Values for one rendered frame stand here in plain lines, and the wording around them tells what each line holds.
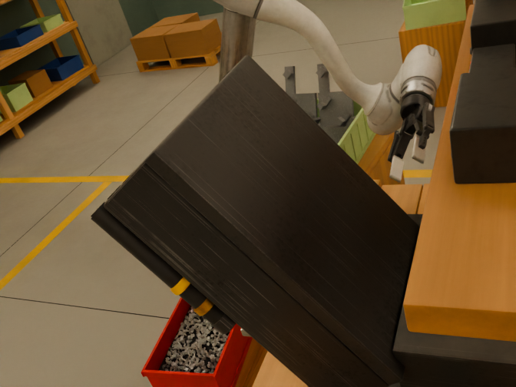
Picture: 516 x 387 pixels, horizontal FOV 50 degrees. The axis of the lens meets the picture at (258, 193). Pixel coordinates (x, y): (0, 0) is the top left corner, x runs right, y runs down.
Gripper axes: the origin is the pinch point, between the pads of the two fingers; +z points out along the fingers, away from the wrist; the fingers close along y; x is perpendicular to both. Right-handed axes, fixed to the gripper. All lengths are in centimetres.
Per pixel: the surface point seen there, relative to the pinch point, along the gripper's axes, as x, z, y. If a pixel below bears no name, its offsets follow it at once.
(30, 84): -233, -305, -471
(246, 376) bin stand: -7, 45, -53
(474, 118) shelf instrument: -21, 41, 50
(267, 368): -7, 46, -38
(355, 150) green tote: 14, -60, -66
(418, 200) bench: 26.1, -23.2, -35.1
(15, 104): -232, -269, -468
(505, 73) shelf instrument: -17, 30, 50
